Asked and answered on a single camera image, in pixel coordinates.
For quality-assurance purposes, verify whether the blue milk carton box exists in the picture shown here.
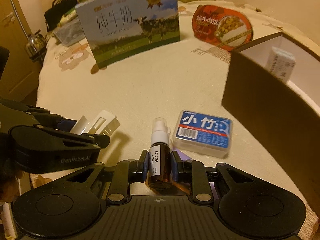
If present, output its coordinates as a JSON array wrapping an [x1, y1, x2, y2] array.
[[75, 0, 181, 70]]

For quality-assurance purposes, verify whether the black laptop bag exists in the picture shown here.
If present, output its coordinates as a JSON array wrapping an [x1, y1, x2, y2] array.
[[44, 0, 78, 32]]

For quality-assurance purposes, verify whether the brown spray bottle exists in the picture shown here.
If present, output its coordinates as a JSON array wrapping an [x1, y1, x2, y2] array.
[[145, 117, 174, 189]]

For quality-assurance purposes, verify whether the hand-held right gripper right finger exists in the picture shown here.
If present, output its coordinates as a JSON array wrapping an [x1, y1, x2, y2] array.
[[171, 151, 252, 203]]

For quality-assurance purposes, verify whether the green and white box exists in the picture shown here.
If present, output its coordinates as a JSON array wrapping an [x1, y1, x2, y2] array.
[[59, 9, 78, 27]]

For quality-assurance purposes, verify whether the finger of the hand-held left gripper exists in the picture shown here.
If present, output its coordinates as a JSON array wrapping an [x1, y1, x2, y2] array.
[[9, 124, 110, 148], [0, 99, 77, 131]]

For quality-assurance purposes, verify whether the person's left hand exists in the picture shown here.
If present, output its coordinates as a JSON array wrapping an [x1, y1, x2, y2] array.
[[0, 171, 23, 203]]

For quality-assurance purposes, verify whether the green white ointment box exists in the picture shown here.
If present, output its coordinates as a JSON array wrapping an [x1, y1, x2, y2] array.
[[266, 46, 297, 83]]

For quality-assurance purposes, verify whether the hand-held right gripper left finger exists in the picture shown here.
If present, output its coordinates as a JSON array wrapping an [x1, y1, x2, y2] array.
[[54, 150, 149, 203]]

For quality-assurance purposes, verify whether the red instant rice bowl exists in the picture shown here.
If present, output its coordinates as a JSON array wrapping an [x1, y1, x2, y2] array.
[[192, 4, 253, 52]]

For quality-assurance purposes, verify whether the clear floss box blue label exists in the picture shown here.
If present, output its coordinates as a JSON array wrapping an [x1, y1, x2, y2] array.
[[172, 109, 234, 158]]

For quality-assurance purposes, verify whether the white hair claw clip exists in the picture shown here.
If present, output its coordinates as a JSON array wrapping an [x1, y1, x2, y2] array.
[[70, 110, 121, 137]]

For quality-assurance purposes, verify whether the brown cardboard box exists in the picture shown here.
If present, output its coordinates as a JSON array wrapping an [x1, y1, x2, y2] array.
[[221, 31, 320, 175]]

